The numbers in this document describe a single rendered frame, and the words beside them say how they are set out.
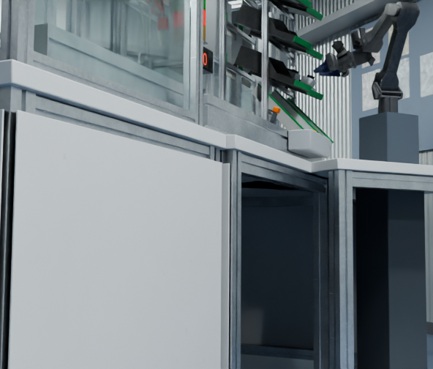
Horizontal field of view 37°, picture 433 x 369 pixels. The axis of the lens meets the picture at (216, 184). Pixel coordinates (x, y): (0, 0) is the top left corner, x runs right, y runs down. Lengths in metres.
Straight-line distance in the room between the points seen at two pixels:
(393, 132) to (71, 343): 1.51
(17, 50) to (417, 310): 1.66
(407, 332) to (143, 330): 1.28
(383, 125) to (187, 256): 1.16
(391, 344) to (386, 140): 0.65
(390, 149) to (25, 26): 1.50
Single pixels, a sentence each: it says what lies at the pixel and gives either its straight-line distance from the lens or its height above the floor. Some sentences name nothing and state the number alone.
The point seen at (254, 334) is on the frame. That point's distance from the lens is 2.96.
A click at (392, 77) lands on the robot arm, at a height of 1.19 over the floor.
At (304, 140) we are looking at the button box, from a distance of 1.89.
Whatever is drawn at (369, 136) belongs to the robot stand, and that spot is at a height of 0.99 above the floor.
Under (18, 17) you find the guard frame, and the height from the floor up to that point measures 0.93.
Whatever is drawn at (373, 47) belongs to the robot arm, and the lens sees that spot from 2.44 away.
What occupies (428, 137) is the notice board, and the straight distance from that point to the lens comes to 4.78.
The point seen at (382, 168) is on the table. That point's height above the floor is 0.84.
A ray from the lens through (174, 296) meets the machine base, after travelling 1.16.
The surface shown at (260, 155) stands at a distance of 1.48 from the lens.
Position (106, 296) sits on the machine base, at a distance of 0.98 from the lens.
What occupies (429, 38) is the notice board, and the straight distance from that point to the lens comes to 4.91.
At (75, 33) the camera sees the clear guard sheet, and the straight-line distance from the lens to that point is 1.01.
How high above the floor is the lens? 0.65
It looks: 5 degrees up
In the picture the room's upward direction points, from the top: straight up
